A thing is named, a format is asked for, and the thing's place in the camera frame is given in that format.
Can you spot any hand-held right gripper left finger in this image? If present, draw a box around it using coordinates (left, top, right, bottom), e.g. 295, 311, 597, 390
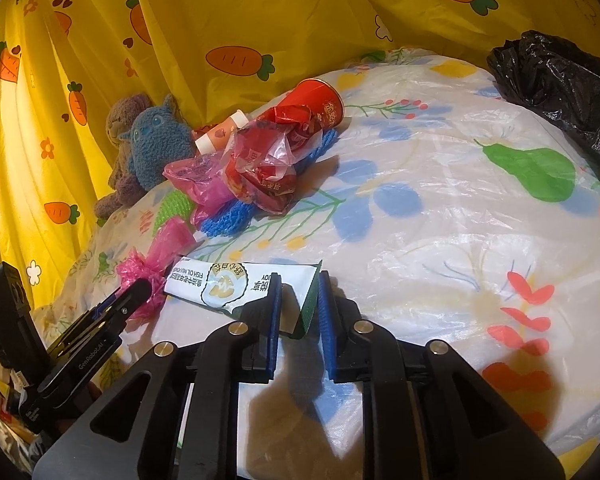
32, 272, 283, 480

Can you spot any red paper cup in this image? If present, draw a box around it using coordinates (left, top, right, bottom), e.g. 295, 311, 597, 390
275, 78, 343, 133

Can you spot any black trash bag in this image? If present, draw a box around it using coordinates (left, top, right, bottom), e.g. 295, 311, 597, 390
486, 30, 600, 161

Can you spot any blue plush toy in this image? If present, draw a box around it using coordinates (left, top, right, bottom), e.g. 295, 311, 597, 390
117, 94, 197, 192

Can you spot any brown teddy bear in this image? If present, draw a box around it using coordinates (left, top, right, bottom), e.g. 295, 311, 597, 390
94, 94, 153, 220

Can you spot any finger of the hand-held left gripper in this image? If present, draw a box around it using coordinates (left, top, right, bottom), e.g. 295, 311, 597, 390
82, 277, 153, 331
93, 287, 137, 312

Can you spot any pink knotted plastic bag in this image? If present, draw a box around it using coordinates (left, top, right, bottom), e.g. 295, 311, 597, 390
115, 220, 203, 322

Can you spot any orange white paper cup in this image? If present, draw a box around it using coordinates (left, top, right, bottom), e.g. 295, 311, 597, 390
192, 112, 248, 156

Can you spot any blue knitted cloth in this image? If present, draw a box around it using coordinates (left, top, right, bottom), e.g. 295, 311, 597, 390
200, 127, 339, 239

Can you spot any crumpled red plastic wrapper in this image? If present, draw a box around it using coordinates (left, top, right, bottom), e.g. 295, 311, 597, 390
225, 105, 326, 216

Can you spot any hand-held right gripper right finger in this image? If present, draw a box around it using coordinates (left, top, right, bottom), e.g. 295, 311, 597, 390
317, 270, 566, 480

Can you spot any translucent pink plastic bag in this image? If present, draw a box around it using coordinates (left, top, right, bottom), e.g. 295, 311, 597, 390
162, 155, 241, 226

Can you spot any yellow carrot print curtain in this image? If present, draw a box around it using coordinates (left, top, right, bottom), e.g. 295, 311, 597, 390
0, 0, 600, 313

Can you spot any white green powder sachet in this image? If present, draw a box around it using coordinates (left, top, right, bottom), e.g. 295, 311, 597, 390
162, 258, 323, 338

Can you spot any pile of assorted packets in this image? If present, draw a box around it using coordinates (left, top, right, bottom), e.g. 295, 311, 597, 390
0, 365, 56, 466

